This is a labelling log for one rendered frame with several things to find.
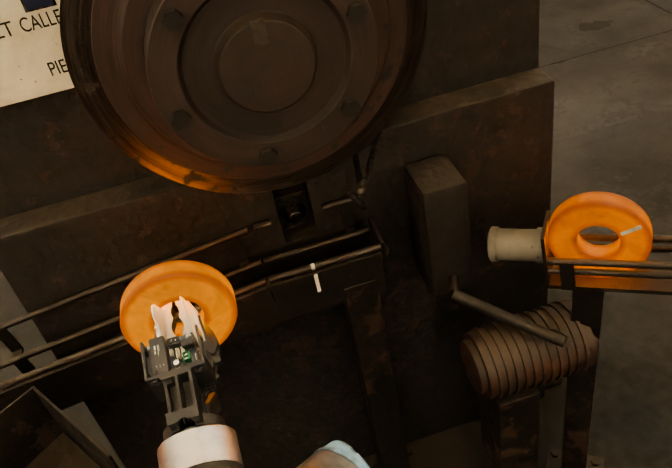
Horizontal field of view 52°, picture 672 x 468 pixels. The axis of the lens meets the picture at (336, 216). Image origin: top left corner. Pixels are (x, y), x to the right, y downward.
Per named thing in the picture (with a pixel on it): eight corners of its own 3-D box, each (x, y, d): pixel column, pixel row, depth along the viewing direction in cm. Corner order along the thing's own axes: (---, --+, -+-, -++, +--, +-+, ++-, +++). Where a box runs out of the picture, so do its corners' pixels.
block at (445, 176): (413, 263, 133) (400, 160, 118) (452, 251, 133) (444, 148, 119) (433, 300, 124) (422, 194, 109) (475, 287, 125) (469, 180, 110)
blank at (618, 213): (582, 276, 118) (581, 290, 115) (530, 213, 113) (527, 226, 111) (672, 245, 108) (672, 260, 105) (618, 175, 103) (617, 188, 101)
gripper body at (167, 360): (198, 318, 83) (217, 411, 76) (216, 349, 90) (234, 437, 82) (136, 338, 82) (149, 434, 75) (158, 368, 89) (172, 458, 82)
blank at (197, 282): (97, 288, 91) (96, 305, 88) (206, 241, 91) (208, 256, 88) (153, 360, 100) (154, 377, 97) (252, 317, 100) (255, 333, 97)
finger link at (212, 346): (210, 310, 90) (223, 370, 85) (213, 316, 91) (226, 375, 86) (175, 322, 90) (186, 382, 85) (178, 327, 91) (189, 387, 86)
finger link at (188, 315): (184, 266, 89) (196, 327, 84) (196, 289, 94) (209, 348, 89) (161, 274, 89) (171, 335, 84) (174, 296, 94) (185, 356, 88)
